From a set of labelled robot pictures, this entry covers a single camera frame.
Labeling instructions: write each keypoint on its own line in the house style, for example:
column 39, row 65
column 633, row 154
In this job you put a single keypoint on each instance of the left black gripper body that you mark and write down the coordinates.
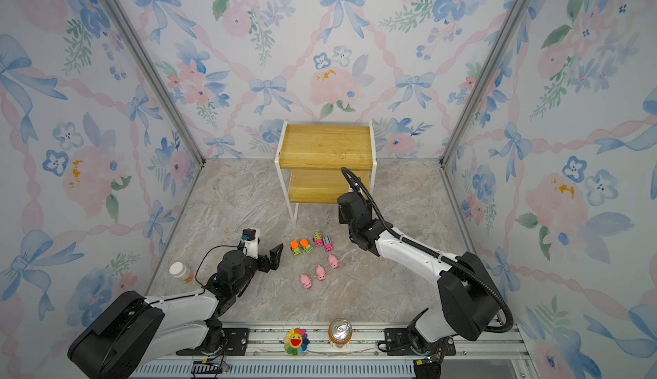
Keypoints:
column 251, row 267

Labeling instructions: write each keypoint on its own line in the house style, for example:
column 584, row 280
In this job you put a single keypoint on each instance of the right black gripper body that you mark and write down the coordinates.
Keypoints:
column 352, row 235

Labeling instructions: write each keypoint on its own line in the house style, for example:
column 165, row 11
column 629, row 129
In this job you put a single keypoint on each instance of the pink toy pig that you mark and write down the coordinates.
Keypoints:
column 321, row 273
column 305, row 281
column 334, row 262

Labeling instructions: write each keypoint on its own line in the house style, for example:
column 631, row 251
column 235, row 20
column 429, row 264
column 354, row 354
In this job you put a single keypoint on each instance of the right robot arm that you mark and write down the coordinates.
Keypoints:
column 470, row 303

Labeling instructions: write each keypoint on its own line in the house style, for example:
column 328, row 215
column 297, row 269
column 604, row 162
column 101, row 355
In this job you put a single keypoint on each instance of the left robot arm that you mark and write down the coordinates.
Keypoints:
column 134, row 330

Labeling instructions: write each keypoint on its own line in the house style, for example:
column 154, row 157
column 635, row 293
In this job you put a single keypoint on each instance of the right arm mounting base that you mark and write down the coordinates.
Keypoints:
column 398, row 342

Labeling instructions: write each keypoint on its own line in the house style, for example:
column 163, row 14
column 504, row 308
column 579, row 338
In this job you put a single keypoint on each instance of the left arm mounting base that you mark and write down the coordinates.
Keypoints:
column 226, row 342

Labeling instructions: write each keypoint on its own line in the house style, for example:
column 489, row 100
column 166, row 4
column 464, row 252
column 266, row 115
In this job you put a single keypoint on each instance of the left green orange toy truck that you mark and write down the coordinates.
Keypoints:
column 295, row 248

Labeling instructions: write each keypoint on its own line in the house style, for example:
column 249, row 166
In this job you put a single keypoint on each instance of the green orange toy truck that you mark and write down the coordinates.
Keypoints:
column 295, row 248
column 306, row 246

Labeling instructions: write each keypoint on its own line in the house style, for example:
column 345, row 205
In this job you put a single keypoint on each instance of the right green orange toy truck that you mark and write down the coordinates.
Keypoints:
column 306, row 246

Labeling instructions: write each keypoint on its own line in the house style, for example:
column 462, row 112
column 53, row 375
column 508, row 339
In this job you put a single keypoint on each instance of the pink truck blue top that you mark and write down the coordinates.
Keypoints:
column 328, row 246

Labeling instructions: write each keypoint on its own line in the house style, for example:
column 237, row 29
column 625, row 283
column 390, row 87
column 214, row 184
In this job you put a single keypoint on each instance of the pink truck green top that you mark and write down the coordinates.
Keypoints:
column 318, row 240

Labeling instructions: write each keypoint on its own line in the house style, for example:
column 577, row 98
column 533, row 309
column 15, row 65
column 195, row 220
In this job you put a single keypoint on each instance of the white capped pill bottle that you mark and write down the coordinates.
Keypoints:
column 181, row 272

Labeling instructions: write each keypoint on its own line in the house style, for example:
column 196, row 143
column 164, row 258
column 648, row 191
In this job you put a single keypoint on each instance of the rainbow smiling flower plush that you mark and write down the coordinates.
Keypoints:
column 296, row 342

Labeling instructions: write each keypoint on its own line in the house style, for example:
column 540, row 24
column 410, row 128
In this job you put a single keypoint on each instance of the orange metal can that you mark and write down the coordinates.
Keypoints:
column 340, row 333

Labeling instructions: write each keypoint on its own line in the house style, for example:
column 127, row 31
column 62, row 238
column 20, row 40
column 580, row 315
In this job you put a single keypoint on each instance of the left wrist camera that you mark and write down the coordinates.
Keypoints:
column 250, row 240

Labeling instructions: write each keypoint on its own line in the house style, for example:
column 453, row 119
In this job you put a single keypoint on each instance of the wooden two-tier white-frame shelf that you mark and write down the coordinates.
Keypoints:
column 308, row 160

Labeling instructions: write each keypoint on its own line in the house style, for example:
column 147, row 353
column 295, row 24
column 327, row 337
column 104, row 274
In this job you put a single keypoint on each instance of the aluminium mounting rail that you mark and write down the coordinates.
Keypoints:
column 490, row 357

